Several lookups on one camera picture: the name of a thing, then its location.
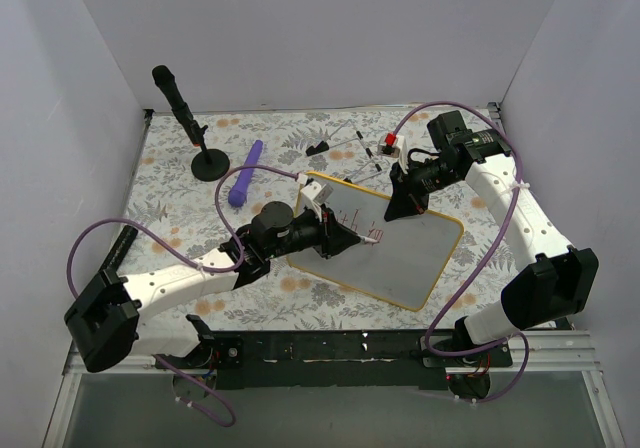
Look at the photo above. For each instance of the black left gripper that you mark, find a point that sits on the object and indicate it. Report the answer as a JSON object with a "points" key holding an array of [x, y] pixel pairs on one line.
{"points": [[327, 234]]}

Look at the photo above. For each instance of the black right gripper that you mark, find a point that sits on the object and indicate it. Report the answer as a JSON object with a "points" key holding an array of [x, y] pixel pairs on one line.
{"points": [[404, 188]]}

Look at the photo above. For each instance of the white red marker pen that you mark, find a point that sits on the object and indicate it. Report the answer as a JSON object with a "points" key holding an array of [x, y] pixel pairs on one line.
{"points": [[368, 240]]}

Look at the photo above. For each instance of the yellow framed whiteboard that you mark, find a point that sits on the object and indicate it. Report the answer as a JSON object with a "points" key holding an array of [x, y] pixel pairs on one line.
{"points": [[404, 264]]}

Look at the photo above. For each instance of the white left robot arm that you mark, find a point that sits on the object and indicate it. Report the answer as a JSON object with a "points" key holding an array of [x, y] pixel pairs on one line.
{"points": [[106, 317]]}

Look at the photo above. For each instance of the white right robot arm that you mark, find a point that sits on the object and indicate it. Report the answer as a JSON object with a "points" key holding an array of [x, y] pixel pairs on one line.
{"points": [[555, 278]]}

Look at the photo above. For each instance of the black microphone on stand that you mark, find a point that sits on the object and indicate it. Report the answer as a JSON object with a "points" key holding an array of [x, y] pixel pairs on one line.
{"points": [[209, 164]]}

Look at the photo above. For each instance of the floral table mat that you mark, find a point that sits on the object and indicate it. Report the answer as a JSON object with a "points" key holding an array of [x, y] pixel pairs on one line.
{"points": [[190, 218]]}

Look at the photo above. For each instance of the black flashlight silver head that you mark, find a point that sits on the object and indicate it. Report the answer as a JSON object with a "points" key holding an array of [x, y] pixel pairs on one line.
{"points": [[119, 248]]}

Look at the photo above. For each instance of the wire whiteboard stand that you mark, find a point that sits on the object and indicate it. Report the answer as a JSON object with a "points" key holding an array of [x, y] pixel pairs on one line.
{"points": [[347, 142]]}

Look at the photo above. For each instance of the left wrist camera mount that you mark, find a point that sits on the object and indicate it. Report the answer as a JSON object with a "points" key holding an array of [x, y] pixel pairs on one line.
{"points": [[313, 194]]}

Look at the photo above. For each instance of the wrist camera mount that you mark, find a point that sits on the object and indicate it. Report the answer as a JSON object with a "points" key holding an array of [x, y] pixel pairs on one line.
{"points": [[313, 194], [395, 147]]}

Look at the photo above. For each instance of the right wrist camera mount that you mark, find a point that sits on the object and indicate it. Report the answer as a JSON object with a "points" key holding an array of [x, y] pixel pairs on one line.
{"points": [[395, 147]]}

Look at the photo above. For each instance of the aluminium frame rail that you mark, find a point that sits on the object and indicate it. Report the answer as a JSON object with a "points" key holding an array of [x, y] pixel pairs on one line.
{"points": [[532, 350]]}

